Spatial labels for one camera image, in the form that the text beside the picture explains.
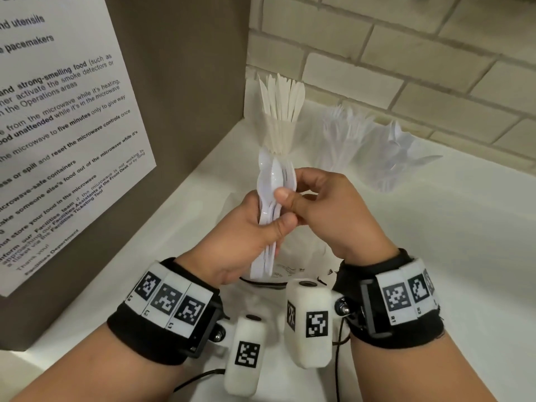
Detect person's left hand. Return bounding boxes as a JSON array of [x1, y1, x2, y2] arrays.
[[175, 189, 299, 288]]

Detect person's right hand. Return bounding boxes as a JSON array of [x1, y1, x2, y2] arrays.
[[274, 167, 399, 269]]

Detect bundle of white plastic spoons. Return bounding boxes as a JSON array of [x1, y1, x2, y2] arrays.
[[249, 146, 298, 280]]

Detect person's right forearm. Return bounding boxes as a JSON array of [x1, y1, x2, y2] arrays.
[[348, 328, 536, 402]]

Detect person's left forearm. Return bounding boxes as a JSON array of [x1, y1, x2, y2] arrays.
[[0, 320, 235, 402]]

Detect clear plastic bag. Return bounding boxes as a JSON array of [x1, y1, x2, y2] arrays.
[[224, 190, 342, 291]]

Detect bunch of clear plastic forks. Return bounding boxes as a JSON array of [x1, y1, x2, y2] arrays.
[[315, 101, 378, 174]]

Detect bunch of cream plastic knives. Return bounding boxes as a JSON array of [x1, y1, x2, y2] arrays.
[[256, 73, 307, 159]]

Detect bunch of clear plastic cutlery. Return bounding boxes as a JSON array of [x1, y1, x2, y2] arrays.
[[365, 119, 444, 194]]

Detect black left wristband with markers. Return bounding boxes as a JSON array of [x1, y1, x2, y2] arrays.
[[106, 257, 228, 367]]

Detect black wristband with markers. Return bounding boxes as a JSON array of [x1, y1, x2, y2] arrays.
[[332, 248, 445, 346], [106, 257, 228, 367]]

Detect black right wristband with markers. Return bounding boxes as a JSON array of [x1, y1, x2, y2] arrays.
[[332, 248, 445, 346]]

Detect brown cabinet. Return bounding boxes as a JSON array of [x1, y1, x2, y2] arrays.
[[0, 0, 252, 352]]

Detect white printed notice sheet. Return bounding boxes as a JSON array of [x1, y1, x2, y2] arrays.
[[0, 0, 157, 298]]

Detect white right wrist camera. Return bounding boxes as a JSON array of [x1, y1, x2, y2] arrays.
[[284, 279, 336, 369]]

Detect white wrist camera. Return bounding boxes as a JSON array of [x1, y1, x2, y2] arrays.
[[224, 315, 269, 399], [284, 279, 336, 369]]

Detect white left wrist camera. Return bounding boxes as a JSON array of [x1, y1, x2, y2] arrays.
[[224, 315, 269, 399]]

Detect black right camera cable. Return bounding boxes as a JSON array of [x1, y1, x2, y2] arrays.
[[332, 317, 353, 402]]

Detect black camera cable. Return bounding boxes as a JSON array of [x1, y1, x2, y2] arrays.
[[332, 317, 353, 402], [173, 367, 230, 393]]

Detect black left camera cable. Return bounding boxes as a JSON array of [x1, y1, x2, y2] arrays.
[[173, 367, 230, 393]]

